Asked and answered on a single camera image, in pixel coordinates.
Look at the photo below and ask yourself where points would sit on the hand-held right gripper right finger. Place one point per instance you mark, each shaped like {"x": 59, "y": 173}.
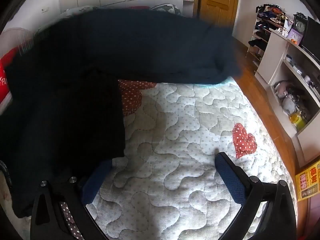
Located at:
{"x": 230, "y": 177}

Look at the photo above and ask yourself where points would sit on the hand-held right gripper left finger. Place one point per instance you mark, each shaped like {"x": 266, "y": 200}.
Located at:
{"x": 96, "y": 181}

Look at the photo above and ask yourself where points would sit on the dark navy pants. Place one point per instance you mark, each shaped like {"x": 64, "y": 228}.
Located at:
{"x": 100, "y": 55}

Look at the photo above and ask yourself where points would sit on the heart print quilt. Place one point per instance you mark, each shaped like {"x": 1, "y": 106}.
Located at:
{"x": 175, "y": 130}

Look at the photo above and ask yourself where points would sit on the yellow cardboard box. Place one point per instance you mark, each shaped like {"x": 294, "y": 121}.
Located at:
{"x": 307, "y": 180}

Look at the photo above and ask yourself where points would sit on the yellow bottle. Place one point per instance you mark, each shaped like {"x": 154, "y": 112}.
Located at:
{"x": 297, "y": 121}

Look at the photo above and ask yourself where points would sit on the pink plush toy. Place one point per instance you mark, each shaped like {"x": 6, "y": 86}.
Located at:
{"x": 283, "y": 88}

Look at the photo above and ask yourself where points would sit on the white shelf unit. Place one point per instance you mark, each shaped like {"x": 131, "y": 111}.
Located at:
{"x": 275, "y": 52}

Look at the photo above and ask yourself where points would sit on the red pillow with white print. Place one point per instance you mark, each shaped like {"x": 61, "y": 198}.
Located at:
{"x": 5, "y": 80}

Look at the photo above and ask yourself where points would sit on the shoe rack with shoes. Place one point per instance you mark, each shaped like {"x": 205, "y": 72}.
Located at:
{"x": 260, "y": 42}

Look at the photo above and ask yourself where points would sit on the black monitor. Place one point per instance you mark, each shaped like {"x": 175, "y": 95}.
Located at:
{"x": 312, "y": 37}

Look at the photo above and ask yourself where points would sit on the beige rounded headboard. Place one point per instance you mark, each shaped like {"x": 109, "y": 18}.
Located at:
{"x": 15, "y": 37}

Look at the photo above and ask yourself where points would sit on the black ornate table clock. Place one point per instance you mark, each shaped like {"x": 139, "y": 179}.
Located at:
{"x": 299, "y": 26}

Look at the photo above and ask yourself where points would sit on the floral pillow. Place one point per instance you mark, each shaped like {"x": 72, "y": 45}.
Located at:
{"x": 80, "y": 9}

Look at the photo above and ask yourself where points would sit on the wooden door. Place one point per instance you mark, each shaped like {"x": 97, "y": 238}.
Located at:
{"x": 217, "y": 0}

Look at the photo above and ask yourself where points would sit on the plain red pillow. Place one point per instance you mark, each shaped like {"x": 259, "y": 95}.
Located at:
{"x": 138, "y": 7}

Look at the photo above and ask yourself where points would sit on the olive dotted bolster pillow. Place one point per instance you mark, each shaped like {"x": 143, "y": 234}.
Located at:
{"x": 166, "y": 8}

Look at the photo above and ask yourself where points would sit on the white wall socket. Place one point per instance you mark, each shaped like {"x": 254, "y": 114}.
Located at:
{"x": 45, "y": 10}

